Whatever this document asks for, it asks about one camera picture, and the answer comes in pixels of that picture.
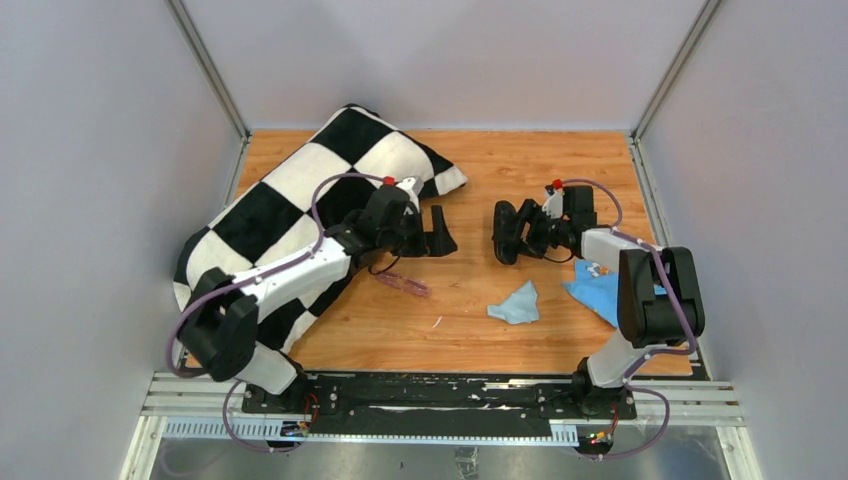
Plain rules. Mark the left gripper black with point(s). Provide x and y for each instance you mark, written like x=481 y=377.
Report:
x=428 y=244

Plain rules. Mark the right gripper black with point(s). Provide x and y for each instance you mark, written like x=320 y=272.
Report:
x=529 y=245

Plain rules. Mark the light blue cleaning cloth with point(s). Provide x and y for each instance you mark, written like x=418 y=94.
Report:
x=519 y=307

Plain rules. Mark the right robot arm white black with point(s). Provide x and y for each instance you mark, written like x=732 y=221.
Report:
x=659 y=305

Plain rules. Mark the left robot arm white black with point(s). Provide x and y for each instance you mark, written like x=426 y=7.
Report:
x=220 y=325

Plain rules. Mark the pink transparent sunglasses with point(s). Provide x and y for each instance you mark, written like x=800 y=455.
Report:
x=404 y=284

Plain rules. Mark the blue patterned cloth bag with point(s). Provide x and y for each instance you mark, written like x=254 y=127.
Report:
x=596 y=287

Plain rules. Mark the black white checkered pillow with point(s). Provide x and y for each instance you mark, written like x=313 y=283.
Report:
x=332 y=174

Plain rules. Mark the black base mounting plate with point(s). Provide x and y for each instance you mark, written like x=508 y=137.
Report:
x=421 y=404

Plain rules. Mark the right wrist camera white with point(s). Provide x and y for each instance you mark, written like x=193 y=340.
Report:
x=553 y=206

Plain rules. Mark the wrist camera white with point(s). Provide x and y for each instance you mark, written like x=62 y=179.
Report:
x=553 y=206
x=412 y=186

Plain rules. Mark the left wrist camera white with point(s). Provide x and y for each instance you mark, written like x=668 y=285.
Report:
x=412 y=186

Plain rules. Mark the aluminium frame rail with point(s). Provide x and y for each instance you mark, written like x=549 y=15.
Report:
x=683 y=429

